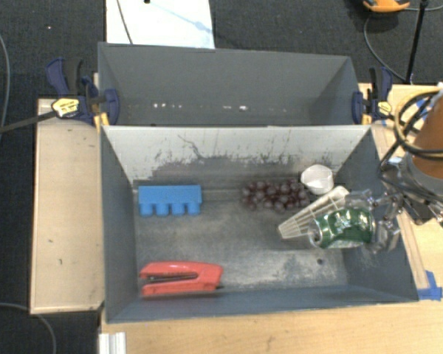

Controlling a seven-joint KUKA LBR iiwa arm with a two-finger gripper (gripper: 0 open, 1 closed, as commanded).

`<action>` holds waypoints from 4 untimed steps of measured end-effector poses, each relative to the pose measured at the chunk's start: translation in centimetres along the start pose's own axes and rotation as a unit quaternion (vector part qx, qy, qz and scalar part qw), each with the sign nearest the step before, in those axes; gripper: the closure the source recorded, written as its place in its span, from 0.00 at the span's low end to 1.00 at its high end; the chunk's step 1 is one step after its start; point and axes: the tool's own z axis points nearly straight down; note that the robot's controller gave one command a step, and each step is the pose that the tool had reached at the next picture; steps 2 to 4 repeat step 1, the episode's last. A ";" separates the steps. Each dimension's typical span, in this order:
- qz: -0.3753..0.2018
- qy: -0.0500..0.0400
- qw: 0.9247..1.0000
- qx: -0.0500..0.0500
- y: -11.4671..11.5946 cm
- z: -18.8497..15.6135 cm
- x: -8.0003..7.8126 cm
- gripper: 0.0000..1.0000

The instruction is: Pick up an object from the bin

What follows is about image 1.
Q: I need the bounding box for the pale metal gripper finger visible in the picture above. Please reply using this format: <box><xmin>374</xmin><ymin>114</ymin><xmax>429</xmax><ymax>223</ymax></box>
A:
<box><xmin>368</xmin><ymin>212</ymin><xmax>402</xmax><ymax>254</ymax></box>
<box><xmin>345</xmin><ymin>189</ymin><xmax>393</xmax><ymax>213</ymax></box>

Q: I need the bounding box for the green crushed drink can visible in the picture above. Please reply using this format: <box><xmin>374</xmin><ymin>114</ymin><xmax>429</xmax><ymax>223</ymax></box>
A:
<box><xmin>307</xmin><ymin>208</ymin><xmax>377</xmax><ymax>250</ymax></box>

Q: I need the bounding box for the white plastic cup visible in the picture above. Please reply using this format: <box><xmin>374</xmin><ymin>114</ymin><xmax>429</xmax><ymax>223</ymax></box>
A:
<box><xmin>300</xmin><ymin>164</ymin><xmax>335</xmax><ymax>195</ymax></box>

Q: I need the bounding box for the white ribbed plastic basket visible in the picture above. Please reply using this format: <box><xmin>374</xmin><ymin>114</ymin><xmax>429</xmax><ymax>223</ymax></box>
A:
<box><xmin>278</xmin><ymin>185</ymin><xmax>351</xmax><ymax>240</ymax></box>

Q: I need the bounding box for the dark red grape bunch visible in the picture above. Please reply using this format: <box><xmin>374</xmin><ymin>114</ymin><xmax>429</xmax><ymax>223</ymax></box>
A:
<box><xmin>240</xmin><ymin>178</ymin><xmax>312</xmax><ymax>214</ymax></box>

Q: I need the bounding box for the grey metal bin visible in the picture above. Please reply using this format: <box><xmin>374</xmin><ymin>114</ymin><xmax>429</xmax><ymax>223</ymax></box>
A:
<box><xmin>97</xmin><ymin>41</ymin><xmax>420</xmax><ymax>324</ymax></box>

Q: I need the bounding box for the blue toy building block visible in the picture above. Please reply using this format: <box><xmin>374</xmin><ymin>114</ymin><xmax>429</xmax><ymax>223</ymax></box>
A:
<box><xmin>137</xmin><ymin>184</ymin><xmax>203</xmax><ymax>218</ymax></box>

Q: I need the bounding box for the red stapler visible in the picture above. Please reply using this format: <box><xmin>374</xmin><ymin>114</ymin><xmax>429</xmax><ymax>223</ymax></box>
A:
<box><xmin>138</xmin><ymin>260</ymin><xmax>224</xmax><ymax>299</ymax></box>

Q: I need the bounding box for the pale wood board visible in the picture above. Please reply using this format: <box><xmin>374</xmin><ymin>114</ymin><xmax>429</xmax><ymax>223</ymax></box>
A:
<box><xmin>29</xmin><ymin>97</ymin><xmax>105</xmax><ymax>315</ymax></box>

